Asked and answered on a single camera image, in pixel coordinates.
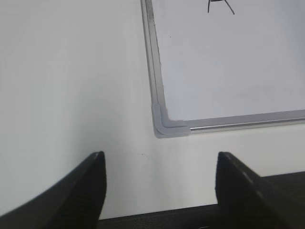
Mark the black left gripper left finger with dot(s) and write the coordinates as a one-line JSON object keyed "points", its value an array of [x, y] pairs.
{"points": [[75, 202]]}

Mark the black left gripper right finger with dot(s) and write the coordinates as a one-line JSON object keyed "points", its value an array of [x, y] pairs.
{"points": [[249, 201]]}

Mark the white board with aluminium frame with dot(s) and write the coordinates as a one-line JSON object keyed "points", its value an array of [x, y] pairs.
{"points": [[217, 65]]}

